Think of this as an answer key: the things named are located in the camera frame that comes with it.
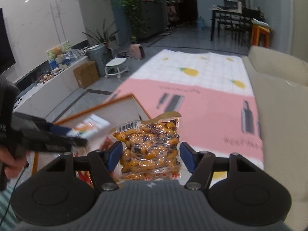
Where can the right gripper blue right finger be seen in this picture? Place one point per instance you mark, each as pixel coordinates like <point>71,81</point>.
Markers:
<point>189,156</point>

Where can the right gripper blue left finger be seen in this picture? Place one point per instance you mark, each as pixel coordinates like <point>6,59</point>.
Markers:
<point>113,155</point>

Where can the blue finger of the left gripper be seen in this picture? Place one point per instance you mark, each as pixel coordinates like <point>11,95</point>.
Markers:
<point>59,130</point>
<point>65,144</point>

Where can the red spicy snack bag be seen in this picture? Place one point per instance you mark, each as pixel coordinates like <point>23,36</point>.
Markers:
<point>81,152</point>

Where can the white ball candy bag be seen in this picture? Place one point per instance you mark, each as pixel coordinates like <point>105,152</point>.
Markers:
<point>90,128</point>

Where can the brown peanut vacuum pack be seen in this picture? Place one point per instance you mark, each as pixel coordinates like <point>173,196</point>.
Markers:
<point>151,149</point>

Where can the person's left hand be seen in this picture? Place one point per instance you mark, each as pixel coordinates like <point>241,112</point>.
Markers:
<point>13,165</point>

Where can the white TV console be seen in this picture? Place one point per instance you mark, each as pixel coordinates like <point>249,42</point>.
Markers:
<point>43,98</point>

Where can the orange cardboard storage box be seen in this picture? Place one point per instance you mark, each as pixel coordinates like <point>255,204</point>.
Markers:
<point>117,112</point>

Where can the brown cardboard box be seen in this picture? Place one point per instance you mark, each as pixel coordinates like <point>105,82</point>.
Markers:
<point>86,74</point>

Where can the lemon pattern checkered mat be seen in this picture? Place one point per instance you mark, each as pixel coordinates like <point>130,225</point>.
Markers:
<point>213,94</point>

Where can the black television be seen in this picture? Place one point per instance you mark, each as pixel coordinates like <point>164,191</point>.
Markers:
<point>6,55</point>

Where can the grey green plant pot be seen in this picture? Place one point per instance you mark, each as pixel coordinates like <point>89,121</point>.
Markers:
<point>95,53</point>

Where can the white round rolling stool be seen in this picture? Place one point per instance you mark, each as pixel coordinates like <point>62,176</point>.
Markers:
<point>116,67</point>

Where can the pink small heater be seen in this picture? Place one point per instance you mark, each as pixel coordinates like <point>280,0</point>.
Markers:
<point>137,51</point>

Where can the beige sofa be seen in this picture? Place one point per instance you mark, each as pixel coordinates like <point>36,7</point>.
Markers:
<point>279,82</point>

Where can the blue water bottle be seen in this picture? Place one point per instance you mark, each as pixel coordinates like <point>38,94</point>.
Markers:
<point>200,23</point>

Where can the orange stool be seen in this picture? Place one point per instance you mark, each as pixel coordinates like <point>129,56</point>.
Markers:
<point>259,32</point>

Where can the dark dining table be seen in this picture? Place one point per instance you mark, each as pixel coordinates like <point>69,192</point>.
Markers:
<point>239,22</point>

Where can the dark drawer cabinet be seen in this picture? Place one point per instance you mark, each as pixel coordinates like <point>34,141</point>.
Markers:
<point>152,16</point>

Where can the green leafy pothos plant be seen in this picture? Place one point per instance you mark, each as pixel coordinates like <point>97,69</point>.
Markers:
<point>132,10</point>

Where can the teddy bear picture frame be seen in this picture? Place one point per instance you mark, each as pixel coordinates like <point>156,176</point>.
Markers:
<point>57,54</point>

